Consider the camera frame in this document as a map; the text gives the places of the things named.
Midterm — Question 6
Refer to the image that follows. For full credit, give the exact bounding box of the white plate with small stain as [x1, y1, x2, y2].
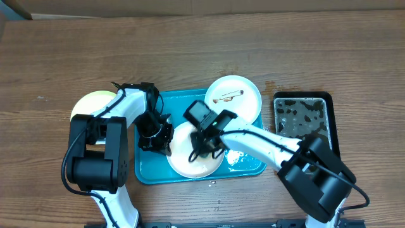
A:
[167, 122, 225, 179]

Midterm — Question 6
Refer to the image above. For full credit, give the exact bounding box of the yellow-green plate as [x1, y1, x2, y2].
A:
[70, 91, 116, 119]

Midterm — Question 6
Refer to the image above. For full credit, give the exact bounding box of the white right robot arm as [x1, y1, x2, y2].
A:
[184, 110, 356, 227]

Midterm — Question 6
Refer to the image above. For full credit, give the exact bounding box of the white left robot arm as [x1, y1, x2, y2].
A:
[61, 82, 174, 227]

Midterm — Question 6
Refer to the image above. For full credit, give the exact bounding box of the teal plastic tray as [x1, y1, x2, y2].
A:
[134, 89, 266, 184]

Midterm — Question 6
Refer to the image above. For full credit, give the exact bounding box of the black tray of soapy water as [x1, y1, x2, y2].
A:
[273, 91, 340, 156]

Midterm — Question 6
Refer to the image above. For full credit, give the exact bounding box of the white plate with sauce streak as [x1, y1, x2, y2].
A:
[204, 75, 262, 124]

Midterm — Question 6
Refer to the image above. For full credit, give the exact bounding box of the black rail at table edge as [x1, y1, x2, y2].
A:
[84, 218, 366, 228]

